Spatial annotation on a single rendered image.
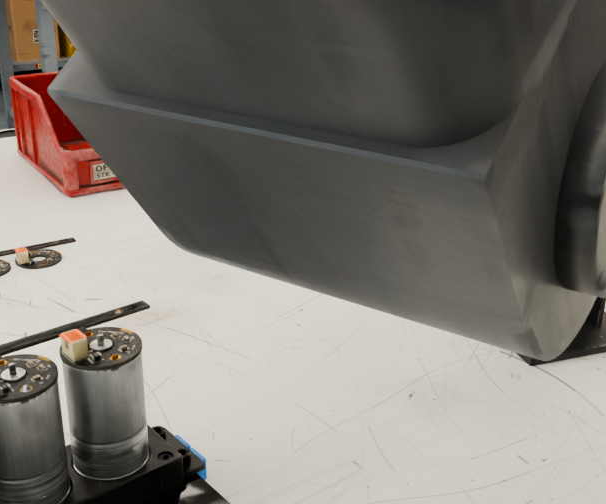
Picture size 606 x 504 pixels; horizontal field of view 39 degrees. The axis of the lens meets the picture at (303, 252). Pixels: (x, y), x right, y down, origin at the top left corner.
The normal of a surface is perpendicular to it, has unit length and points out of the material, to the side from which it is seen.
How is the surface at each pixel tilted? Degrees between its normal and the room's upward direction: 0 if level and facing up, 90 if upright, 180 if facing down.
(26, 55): 90
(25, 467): 90
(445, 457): 0
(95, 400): 90
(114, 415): 90
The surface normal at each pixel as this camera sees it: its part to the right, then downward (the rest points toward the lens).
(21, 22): 0.55, 0.34
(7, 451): 0.04, 0.40
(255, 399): 0.01, -0.92
